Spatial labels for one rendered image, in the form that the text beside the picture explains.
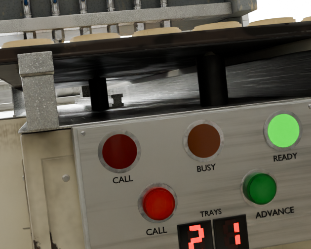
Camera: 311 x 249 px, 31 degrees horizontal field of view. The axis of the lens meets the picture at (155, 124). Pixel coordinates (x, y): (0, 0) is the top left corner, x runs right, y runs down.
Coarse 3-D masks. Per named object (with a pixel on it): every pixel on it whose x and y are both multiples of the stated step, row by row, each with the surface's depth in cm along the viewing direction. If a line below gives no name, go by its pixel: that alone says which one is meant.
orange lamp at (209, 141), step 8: (200, 128) 53; (208, 128) 53; (192, 136) 53; (200, 136) 53; (208, 136) 53; (216, 136) 53; (192, 144) 53; (200, 144) 53; (208, 144) 53; (216, 144) 53; (192, 152) 53; (200, 152) 53; (208, 152) 53
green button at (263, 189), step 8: (256, 176) 54; (264, 176) 54; (248, 184) 54; (256, 184) 54; (264, 184) 54; (272, 184) 54; (248, 192) 54; (256, 192) 54; (264, 192) 54; (272, 192) 54; (256, 200) 54; (264, 200) 54
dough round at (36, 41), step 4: (20, 40) 52; (24, 40) 52; (28, 40) 52; (32, 40) 52; (36, 40) 52; (40, 40) 53; (44, 40) 53; (48, 40) 54; (4, 44) 53; (8, 44) 52; (12, 44) 52; (16, 44) 52; (20, 44) 52; (24, 44) 52; (28, 44) 52; (32, 44) 52; (36, 44) 52
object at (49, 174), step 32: (224, 64) 63; (96, 96) 100; (224, 96) 63; (64, 128) 54; (32, 160) 54; (64, 160) 54; (32, 192) 54; (64, 192) 54; (32, 224) 54; (64, 224) 54
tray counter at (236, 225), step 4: (228, 220) 54; (232, 220) 54; (228, 224) 54; (232, 224) 54; (236, 224) 54; (224, 228) 54; (236, 228) 54; (224, 232) 54; (228, 232) 54; (232, 232) 54; (236, 232) 54; (228, 236) 54; (232, 236) 54; (236, 236) 54; (224, 240) 54; (228, 240) 54; (236, 240) 54; (228, 244) 54; (232, 244) 54; (236, 244) 54; (228, 248) 54; (232, 248) 54; (236, 248) 54
